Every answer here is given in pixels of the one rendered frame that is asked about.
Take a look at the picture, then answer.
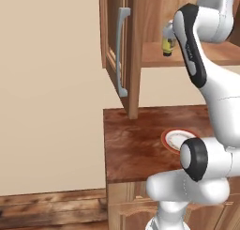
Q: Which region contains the grey cupboard door handle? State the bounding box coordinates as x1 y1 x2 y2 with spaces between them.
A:
115 7 132 99

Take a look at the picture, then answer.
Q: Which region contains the wooden base cabinet door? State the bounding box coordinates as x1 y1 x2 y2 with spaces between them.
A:
117 202 219 230

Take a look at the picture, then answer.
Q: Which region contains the wooden wall cupboard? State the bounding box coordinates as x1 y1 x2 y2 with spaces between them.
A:
139 0 240 69

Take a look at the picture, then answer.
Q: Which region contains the white plate with red rim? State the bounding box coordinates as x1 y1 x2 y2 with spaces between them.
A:
160 128 202 156

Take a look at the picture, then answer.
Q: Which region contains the yellow condiment bottle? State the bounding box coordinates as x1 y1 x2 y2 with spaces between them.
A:
161 20 177 57

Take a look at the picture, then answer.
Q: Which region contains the wooden cupboard door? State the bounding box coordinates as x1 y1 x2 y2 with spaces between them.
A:
98 0 143 120

